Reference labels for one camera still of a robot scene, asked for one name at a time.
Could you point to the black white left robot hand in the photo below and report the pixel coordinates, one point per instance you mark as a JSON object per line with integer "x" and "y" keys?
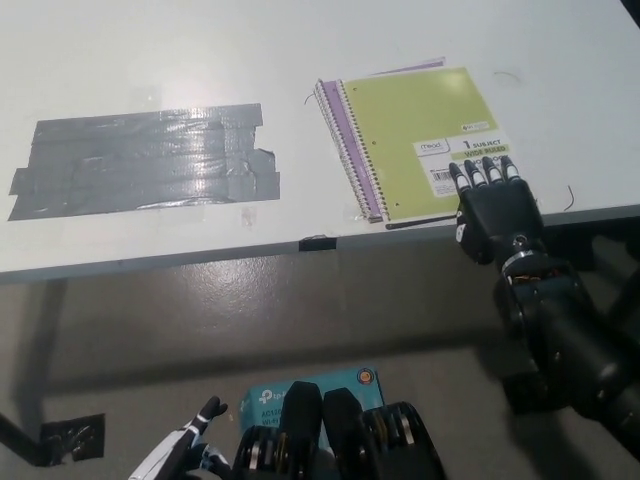
{"x": 185, "y": 445}

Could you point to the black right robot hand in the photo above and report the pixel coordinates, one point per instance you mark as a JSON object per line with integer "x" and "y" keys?
{"x": 500, "y": 210}

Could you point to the green Mead spiral notebook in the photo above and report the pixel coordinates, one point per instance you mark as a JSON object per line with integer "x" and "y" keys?
{"x": 410, "y": 115}

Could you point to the black robot body blocks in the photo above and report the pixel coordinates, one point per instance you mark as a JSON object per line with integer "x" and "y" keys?
{"x": 350, "y": 440}

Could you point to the teal TP-Link box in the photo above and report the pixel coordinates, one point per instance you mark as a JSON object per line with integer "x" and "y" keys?
{"x": 260, "y": 405}

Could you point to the black floor tape patch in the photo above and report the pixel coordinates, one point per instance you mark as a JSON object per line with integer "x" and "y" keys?
{"x": 75, "y": 437}

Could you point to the small black tape strip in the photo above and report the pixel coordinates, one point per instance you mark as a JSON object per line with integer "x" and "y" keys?
{"x": 317, "y": 244}

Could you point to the purple spiral notebook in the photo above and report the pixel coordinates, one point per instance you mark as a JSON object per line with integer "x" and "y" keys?
{"x": 334, "y": 97}

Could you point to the grey duct tape patch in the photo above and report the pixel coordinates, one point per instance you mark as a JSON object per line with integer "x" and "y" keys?
{"x": 140, "y": 165}

